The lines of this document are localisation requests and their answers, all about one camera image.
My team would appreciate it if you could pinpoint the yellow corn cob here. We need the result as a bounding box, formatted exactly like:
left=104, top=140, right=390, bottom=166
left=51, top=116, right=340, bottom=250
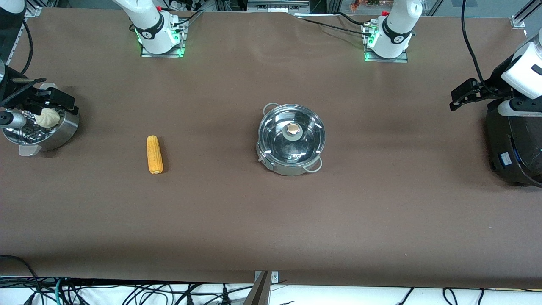
left=147, top=135, right=164, bottom=175

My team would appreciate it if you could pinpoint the glass pot lid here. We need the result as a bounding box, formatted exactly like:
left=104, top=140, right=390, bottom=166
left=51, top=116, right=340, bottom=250
left=258, top=104, right=326, bottom=166

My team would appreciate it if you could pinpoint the steel steamer pot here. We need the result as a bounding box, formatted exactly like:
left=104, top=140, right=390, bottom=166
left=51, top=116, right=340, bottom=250
left=2, top=83, right=80, bottom=157

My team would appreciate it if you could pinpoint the grey steel pot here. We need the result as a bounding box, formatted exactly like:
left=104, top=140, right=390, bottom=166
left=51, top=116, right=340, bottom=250
left=256, top=103, right=326, bottom=177

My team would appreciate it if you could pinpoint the white steamed bun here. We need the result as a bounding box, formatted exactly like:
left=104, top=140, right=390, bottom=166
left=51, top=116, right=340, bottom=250
left=35, top=108, right=61, bottom=128

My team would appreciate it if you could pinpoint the black rice cooker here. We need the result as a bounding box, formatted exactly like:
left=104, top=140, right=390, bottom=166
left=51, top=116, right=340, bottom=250
left=485, top=100, right=542, bottom=188

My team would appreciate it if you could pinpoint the grey metal box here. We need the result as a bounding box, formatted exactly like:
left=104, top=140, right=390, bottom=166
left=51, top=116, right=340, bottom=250
left=247, top=0, right=310, bottom=13

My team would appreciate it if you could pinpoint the brown table mat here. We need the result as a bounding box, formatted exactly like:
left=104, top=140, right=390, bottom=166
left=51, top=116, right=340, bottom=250
left=0, top=6, right=542, bottom=289

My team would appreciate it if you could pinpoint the brown metal bar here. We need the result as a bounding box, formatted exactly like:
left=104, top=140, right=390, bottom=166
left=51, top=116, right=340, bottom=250
left=243, top=271, right=271, bottom=305

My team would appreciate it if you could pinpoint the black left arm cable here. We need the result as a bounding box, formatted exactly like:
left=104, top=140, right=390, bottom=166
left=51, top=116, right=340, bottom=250
left=461, top=0, right=498, bottom=96

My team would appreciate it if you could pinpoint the aluminium frame extrusion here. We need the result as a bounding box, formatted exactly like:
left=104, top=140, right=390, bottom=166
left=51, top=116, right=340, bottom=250
left=23, top=0, right=43, bottom=17
left=510, top=0, right=542, bottom=29

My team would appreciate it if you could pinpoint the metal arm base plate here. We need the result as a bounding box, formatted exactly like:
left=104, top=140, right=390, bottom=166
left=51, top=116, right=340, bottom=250
left=363, top=23, right=409, bottom=63
left=141, top=19, right=187, bottom=58

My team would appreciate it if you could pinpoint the black table cable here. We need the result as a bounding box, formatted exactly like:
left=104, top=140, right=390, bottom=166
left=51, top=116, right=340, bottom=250
left=296, top=13, right=370, bottom=37

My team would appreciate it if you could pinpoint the thick black floor cable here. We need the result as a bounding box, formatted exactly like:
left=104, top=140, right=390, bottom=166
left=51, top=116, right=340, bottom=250
left=0, top=255, right=41, bottom=297

